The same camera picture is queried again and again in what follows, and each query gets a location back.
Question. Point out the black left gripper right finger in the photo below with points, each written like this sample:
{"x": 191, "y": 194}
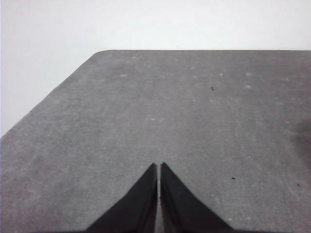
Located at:
{"x": 182, "y": 211}

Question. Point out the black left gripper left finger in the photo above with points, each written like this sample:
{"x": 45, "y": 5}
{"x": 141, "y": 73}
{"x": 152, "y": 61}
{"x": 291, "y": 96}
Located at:
{"x": 136, "y": 208}

